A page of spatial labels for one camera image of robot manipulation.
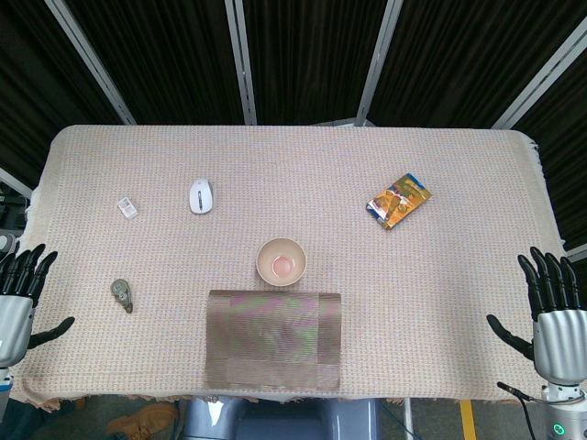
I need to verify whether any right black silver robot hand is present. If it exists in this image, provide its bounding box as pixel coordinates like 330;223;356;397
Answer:
486;246;587;382

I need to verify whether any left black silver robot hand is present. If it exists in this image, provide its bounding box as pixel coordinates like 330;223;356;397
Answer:
0;243;76;370

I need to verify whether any brown woven placemat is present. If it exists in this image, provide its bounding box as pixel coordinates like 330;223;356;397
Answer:
205;289;344;391

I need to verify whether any pink bowl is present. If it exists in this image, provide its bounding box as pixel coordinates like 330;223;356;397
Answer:
255;236;307;288

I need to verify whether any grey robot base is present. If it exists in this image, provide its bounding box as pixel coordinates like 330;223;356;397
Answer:
183;397;382;440

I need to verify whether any brown shoe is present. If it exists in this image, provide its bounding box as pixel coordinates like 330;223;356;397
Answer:
105;401;179;436

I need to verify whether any white table leg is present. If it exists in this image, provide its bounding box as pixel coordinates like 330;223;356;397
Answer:
402;397;415;440

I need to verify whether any orange snack packet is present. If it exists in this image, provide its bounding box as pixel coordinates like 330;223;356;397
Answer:
365;172;433;233

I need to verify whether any white computer mouse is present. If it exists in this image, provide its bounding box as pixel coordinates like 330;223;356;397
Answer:
189;179;215;215

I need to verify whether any beige woven tablecloth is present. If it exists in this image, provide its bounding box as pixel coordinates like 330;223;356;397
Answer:
8;124;574;413

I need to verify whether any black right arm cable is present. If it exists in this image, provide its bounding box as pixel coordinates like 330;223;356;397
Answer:
496;380;551;440

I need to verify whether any grey metal partition post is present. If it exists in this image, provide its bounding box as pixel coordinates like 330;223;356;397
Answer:
354;0;405;127
44;0;138;126
223;0;259;126
566;241;587;266
489;16;587;130
0;166;34;200

